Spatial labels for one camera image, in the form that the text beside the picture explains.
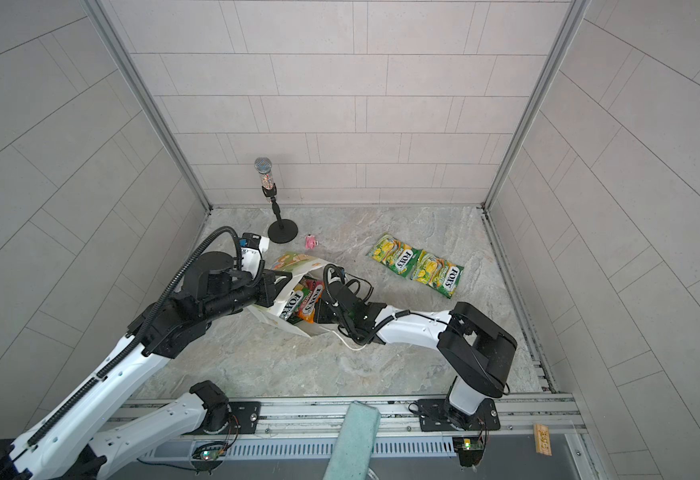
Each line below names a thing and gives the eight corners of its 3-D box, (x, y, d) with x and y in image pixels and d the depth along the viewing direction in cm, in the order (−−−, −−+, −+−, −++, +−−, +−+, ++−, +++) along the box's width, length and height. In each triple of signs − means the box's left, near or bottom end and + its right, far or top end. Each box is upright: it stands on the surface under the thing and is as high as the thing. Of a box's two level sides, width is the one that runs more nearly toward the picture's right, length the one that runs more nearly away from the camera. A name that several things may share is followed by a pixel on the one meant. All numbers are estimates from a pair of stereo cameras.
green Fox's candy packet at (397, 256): (367, 258, 104) (367, 253, 101) (381, 237, 110) (381, 232, 107) (409, 278, 98) (410, 273, 96) (421, 255, 104) (423, 250, 102)
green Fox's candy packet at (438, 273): (408, 278, 98) (409, 272, 96) (420, 254, 105) (422, 249, 102) (450, 298, 94) (453, 293, 91) (461, 272, 100) (464, 267, 97)
